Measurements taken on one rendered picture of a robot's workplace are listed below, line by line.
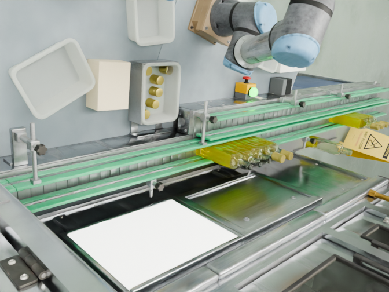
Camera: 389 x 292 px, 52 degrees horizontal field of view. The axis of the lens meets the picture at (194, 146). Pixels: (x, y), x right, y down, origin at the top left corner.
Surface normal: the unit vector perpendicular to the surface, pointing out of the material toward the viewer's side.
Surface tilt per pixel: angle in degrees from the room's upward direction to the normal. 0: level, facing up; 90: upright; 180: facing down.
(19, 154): 0
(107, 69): 0
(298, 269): 90
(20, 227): 90
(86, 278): 90
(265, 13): 7
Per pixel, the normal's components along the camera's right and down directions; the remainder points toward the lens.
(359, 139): -0.40, -0.29
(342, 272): 0.07, -0.95
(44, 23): 0.69, 0.27
